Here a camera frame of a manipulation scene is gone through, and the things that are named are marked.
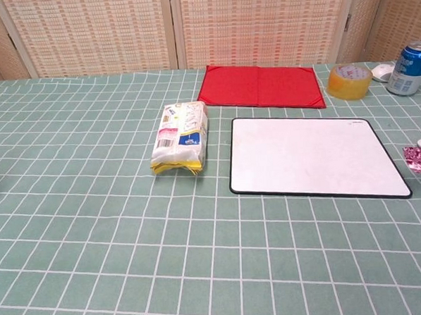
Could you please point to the pink patterned wrapper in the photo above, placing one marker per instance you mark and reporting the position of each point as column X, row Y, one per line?
column 420, row 160

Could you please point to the yellowish clear tape roll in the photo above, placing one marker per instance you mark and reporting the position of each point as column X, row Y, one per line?
column 349, row 83

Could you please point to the woven bamboo folding screen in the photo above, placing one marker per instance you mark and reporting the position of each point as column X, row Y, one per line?
column 94, row 33

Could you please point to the white computer mouse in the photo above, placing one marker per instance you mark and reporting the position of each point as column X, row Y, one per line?
column 382, row 71

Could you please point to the green checked tablecloth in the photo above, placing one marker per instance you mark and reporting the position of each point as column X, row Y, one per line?
column 94, row 223

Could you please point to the white board black frame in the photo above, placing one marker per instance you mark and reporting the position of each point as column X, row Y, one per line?
column 313, row 155

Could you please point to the white yellow tissue pack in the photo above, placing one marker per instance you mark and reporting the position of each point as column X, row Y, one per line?
column 181, row 138

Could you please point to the blue drink can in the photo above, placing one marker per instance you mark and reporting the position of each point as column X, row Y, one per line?
column 409, row 71

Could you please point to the red folder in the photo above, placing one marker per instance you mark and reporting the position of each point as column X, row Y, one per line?
column 260, row 88

